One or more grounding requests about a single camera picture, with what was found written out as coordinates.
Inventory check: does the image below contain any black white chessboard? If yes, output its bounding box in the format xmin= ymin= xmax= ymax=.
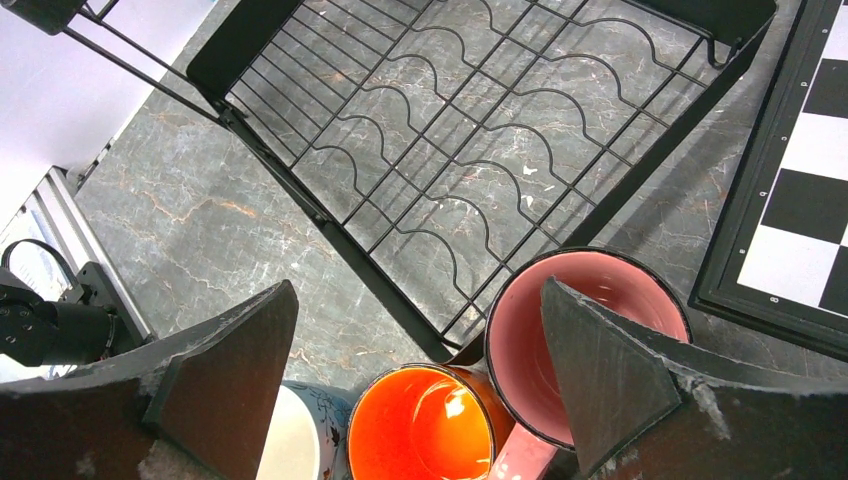
xmin=689 ymin=1 xmax=847 ymax=360

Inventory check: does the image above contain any blue cup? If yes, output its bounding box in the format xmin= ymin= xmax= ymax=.
xmin=256 ymin=380 xmax=356 ymax=480

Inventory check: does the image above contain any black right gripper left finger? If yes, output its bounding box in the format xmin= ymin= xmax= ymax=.
xmin=1 ymin=280 xmax=299 ymax=479

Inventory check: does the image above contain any black dish rack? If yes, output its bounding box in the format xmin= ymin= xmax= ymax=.
xmin=186 ymin=1 xmax=777 ymax=362

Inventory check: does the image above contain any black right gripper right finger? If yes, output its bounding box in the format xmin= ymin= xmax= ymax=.
xmin=541 ymin=278 xmax=847 ymax=479

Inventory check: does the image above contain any pink floral mug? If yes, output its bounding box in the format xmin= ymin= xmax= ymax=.
xmin=485 ymin=246 xmax=692 ymax=479

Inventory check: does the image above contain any orange cup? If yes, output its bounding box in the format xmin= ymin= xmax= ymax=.
xmin=348 ymin=363 xmax=516 ymax=480

